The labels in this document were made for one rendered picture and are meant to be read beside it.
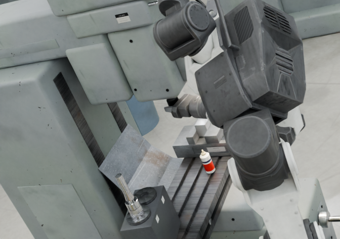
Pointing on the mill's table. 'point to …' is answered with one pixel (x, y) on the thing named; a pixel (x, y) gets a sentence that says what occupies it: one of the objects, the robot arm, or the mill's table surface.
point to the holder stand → (152, 216)
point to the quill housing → (146, 64)
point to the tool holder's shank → (124, 188)
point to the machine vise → (197, 144)
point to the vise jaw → (213, 134)
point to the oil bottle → (207, 162)
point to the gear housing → (114, 17)
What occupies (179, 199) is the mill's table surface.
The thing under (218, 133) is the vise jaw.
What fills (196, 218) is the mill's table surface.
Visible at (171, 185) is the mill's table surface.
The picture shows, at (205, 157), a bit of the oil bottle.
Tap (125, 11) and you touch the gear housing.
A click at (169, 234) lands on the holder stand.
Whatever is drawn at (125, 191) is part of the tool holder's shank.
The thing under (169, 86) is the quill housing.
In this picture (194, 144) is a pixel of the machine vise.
